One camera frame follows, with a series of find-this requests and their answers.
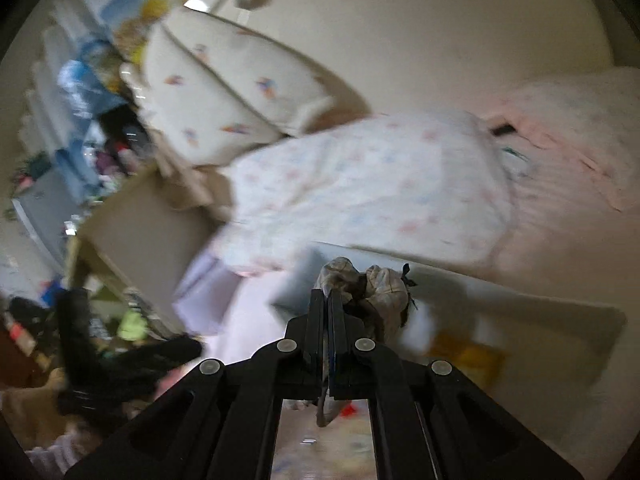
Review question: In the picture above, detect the orange snack packet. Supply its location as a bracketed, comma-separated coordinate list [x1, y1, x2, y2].
[427, 332, 508, 391]

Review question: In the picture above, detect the grey fabric storage bin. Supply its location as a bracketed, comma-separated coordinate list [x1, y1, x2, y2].
[267, 242, 629, 396]

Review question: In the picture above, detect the plaid grey cap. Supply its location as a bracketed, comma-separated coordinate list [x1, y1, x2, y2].
[314, 257, 416, 428]

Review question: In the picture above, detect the red snack packet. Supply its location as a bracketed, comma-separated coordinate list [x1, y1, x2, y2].
[340, 403, 358, 417]

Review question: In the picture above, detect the lavender folded blanket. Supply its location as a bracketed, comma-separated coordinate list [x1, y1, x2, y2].
[171, 249, 242, 336]

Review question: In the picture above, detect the wooden bedside shelf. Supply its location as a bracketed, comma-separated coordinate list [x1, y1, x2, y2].
[64, 164, 215, 335]

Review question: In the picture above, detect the beige handbag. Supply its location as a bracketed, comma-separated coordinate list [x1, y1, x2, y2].
[151, 129, 232, 222]

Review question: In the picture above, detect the floral white duvet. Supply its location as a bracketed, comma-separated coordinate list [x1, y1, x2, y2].
[212, 110, 514, 274]

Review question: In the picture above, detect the white power bank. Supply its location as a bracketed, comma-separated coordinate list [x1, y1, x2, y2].
[500, 146, 534, 181]

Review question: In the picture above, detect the ice cream print pillow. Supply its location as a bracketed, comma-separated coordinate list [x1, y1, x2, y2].
[141, 8, 334, 166]

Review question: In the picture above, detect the pink ruffled floral pillow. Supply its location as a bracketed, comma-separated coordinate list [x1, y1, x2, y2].
[496, 67, 639, 211]

